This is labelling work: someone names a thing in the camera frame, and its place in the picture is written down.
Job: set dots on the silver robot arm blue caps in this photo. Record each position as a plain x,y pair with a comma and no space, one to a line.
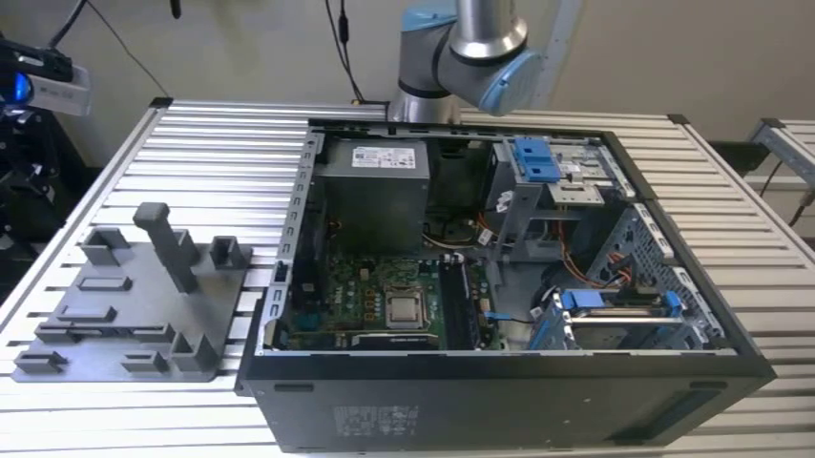
484,28

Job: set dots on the black table corner cap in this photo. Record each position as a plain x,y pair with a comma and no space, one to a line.
679,119
160,101

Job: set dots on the black hanging rod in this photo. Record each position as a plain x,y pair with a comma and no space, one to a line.
175,7

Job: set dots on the grey parts rack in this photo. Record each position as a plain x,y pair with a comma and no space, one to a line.
191,315

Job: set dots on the grey power supply unit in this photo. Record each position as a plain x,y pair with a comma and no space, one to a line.
375,210

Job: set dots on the green motherboard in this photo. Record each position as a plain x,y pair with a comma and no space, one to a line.
356,286

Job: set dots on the CPU socket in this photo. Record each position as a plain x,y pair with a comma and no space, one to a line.
404,289

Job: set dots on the round black speaker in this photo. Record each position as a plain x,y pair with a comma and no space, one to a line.
454,230

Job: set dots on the silver CPU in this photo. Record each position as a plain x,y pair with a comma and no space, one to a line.
404,310

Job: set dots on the black graphics card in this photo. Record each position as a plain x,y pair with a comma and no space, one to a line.
395,341

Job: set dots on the blue disk carrier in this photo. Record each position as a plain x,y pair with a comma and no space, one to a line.
531,157

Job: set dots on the grey metal disk bay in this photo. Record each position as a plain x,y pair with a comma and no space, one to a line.
528,210

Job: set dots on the black open PC case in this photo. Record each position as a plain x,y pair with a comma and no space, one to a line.
446,405

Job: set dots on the hard disk in blue carrier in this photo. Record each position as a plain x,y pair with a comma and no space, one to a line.
624,329

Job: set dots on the metal slat side table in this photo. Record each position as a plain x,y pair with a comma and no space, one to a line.
790,143

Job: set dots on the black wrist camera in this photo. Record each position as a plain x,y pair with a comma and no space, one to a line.
38,64

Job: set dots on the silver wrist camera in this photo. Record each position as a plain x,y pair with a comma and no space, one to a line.
64,93

